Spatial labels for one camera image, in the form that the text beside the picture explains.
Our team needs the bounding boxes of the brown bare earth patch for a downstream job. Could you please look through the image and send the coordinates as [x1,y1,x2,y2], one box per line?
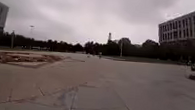
[0,49,65,69]

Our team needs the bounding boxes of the row of dark trees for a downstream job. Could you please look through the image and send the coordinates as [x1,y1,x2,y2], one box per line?
[0,27,195,64]

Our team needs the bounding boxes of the pale multi-storey building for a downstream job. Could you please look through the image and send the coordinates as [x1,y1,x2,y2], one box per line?
[156,1,195,49]

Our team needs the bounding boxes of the pale pole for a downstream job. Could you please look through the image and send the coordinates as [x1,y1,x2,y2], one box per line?
[119,41,125,58]

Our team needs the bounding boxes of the tall floodlight mast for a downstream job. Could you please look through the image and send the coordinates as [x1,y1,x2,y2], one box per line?
[28,25,36,39]

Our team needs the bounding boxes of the distant tower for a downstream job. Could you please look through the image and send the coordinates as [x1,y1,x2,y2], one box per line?
[106,32,113,44]

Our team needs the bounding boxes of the stone pillar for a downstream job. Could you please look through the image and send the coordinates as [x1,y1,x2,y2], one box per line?
[9,30,16,49]

